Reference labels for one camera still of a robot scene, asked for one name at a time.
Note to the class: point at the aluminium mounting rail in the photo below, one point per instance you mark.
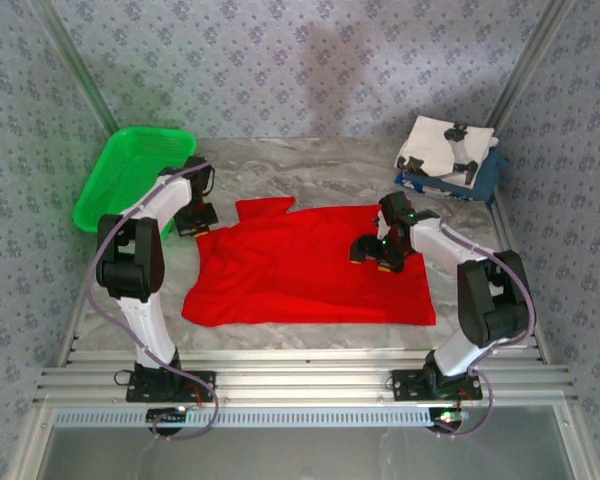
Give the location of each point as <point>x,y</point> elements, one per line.
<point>300,380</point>

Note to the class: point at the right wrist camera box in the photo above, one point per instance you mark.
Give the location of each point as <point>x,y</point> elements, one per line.
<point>378,220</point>

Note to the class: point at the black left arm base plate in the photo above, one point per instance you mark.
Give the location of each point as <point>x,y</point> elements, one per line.
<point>200,387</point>

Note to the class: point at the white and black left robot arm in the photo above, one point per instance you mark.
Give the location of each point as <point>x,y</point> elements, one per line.
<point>145,325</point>

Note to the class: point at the red printed t-shirt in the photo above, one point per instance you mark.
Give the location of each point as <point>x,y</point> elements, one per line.
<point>290,280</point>

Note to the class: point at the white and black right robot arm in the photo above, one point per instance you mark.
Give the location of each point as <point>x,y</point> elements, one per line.
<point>495,300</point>

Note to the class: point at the folded blue t-shirt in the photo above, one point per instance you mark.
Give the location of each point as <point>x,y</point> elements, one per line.
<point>487,180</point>

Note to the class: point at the folded white t-shirt black print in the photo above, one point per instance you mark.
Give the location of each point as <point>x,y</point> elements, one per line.
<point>430,142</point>

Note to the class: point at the green plastic basket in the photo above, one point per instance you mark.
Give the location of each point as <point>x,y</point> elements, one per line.
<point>125,175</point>

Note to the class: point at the aluminium table side rail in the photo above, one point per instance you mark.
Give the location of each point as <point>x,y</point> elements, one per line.
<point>504,227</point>
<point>80,310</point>

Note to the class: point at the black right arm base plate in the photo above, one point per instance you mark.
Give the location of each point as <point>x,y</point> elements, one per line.
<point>410,387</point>

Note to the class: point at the aluminium frame post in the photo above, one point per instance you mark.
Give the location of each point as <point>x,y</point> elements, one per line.
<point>525,65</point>
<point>87,85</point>

